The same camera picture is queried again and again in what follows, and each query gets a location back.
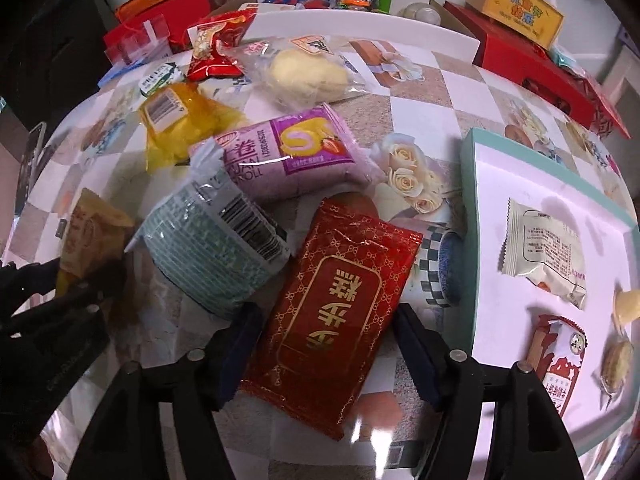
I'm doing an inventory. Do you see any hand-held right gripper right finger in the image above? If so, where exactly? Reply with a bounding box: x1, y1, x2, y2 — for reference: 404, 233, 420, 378
395, 304, 586, 480

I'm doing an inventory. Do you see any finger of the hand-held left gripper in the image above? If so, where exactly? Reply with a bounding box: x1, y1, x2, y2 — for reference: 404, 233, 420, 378
50, 264, 127, 312
0, 261, 59, 311

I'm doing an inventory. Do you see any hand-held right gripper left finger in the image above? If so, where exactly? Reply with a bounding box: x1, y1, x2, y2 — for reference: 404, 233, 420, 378
67, 302, 263, 480

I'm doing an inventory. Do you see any orange snack packet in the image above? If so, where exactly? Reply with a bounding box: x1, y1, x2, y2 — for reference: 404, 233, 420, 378
55, 187, 136, 296

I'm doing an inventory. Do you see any red cake packet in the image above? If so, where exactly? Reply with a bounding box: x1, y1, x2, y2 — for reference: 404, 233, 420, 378
239, 197, 425, 442

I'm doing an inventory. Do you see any green patterned snack packet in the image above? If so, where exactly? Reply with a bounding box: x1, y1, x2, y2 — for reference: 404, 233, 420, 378
124, 139, 291, 318

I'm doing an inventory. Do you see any red and white biscuit packet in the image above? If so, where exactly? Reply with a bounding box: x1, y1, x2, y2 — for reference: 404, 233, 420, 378
525, 314, 588, 418

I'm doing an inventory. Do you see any yellow clear snack packet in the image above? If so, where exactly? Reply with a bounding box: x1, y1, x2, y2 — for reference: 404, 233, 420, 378
139, 82, 251, 173

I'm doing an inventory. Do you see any purple cake roll packet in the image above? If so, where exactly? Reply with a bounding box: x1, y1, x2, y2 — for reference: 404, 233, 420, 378
189, 102, 386, 206

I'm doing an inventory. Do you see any round pastry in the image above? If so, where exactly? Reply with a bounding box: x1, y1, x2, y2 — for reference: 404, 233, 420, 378
597, 335, 636, 411

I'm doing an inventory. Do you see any cream round snack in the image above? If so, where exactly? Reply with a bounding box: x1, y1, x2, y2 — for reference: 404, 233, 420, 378
612, 287, 640, 323

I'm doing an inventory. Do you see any teal rimmed white tray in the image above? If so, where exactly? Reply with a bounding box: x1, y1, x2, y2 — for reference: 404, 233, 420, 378
460, 127, 640, 458

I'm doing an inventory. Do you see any bread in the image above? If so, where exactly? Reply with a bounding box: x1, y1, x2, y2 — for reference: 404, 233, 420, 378
222, 35, 373, 111

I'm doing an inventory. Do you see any small black tag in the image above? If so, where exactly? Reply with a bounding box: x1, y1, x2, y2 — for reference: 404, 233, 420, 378
387, 442, 416, 468

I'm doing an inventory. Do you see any green and white snack packet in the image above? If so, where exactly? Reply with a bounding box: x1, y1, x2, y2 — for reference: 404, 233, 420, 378
137, 60, 185, 98

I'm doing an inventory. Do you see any blue tissue pack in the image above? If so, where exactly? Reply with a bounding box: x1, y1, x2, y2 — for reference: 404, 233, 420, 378
97, 57, 151, 86

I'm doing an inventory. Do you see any black cabinet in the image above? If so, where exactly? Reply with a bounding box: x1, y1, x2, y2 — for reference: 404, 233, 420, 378
0, 0, 116, 126

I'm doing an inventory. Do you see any clear plastic box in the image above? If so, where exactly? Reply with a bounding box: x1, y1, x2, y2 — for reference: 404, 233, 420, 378
105, 14, 173, 66

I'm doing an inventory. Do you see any red peanut packet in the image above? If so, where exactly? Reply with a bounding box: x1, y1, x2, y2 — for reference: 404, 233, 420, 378
186, 10, 258, 83

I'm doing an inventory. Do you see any red patterned gift box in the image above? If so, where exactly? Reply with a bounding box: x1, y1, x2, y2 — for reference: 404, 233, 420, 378
582, 75, 632, 140

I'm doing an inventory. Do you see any large red box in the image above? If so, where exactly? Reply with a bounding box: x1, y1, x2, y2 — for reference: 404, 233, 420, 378
444, 1, 608, 128

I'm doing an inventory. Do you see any teal small packet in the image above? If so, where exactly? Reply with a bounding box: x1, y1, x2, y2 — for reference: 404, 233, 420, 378
550, 45, 586, 71

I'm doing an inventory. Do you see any white round jar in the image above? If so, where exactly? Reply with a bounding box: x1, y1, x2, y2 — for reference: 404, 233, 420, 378
397, 2, 441, 25

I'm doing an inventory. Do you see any yellow gift box with handle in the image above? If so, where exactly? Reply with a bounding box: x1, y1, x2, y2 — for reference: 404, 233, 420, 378
465, 0, 565, 51

